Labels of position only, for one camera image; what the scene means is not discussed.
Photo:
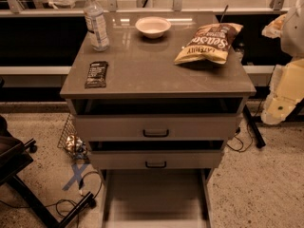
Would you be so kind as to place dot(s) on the grey drawer cabinet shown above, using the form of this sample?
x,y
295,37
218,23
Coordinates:
x,y
139,68

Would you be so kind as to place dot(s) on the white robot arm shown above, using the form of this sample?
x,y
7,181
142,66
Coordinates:
x,y
289,28

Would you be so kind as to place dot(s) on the black snack bar wrapper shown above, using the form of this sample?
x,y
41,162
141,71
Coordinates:
x,y
96,75

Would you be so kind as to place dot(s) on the grey drawer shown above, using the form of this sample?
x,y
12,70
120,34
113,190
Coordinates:
x,y
118,120
156,154
176,198

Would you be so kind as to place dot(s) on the white ceramic bowl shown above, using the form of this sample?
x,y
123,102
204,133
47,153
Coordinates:
x,y
153,27

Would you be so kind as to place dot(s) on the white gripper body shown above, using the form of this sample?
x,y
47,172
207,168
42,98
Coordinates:
x,y
294,35

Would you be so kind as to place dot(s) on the metal shelf rail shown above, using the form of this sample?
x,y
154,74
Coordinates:
x,y
152,3

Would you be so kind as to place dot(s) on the shiny foil wrapper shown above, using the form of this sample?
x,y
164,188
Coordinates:
x,y
74,145

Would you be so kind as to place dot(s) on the grey top drawer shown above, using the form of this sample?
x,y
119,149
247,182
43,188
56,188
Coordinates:
x,y
118,120

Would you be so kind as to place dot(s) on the yellow brown chip bag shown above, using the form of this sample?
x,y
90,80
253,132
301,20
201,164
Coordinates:
x,y
210,42

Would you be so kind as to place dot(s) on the clear plastic water bottle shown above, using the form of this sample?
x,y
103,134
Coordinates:
x,y
96,25

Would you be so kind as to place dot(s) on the grey middle drawer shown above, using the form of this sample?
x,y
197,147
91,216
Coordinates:
x,y
156,154

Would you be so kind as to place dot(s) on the wire mesh basket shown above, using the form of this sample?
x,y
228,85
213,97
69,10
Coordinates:
x,y
69,129

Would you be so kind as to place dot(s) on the black table leg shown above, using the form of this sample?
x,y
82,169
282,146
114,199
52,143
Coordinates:
x,y
250,120

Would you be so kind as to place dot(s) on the grey bottom drawer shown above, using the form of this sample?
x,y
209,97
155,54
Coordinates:
x,y
176,198

